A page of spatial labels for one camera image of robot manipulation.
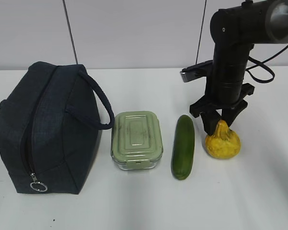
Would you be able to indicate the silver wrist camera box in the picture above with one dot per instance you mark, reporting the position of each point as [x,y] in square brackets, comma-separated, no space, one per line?
[196,71]

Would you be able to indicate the green lidded glass container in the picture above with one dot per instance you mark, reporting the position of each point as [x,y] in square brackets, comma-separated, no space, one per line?
[136,140]

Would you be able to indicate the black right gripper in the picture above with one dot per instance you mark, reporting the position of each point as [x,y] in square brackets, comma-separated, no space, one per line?
[226,100]

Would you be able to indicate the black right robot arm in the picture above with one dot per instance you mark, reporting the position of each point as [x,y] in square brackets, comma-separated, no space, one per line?
[235,31]

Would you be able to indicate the dark blue lunch bag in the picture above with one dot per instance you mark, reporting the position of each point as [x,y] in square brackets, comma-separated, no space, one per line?
[50,126]

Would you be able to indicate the yellow gourd squash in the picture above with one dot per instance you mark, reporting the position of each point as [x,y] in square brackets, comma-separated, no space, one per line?
[224,143]

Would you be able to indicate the green cucumber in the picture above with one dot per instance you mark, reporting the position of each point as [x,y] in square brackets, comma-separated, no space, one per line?
[183,148]

